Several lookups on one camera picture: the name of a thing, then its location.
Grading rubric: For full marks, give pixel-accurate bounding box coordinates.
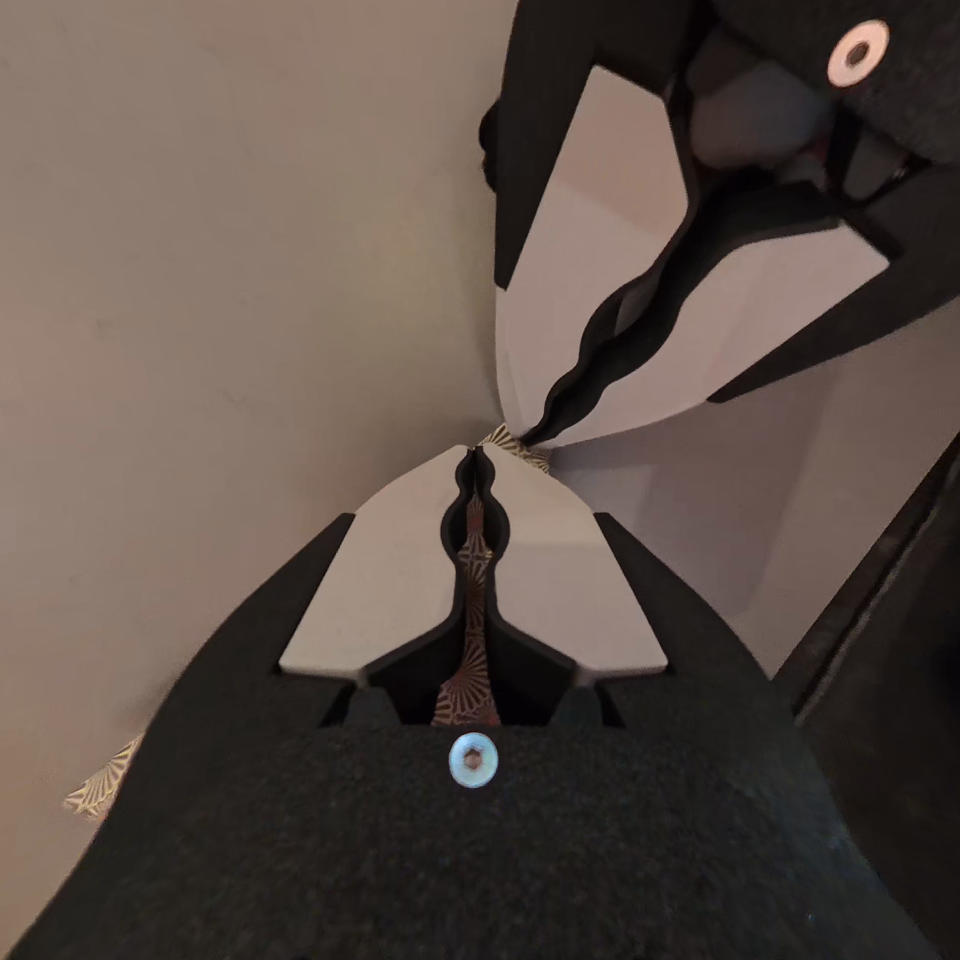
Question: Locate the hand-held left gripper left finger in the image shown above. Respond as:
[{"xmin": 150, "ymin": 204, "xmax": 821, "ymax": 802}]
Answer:
[{"xmin": 277, "ymin": 444, "xmax": 481, "ymax": 726}]

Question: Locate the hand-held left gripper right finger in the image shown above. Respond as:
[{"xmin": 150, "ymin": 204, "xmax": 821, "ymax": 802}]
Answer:
[{"xmin": 478, "ymin": 442, "xmax": 670, "ymax": 726}]

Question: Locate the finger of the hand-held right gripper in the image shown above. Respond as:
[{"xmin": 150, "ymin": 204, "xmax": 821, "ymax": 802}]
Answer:
[
  {"xmin": 523, "ymin": 182, "xmax": 894, "ymax": 450},
  {"xmin": 495, "ymin": 63, "xmax": 693, "ymax": 442}
]

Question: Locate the gold patterned origami paper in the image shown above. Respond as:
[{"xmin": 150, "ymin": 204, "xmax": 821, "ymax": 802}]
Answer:
[{"xmin": 63, "ymin": 423, "xmax": 556, "ymax": 820}]

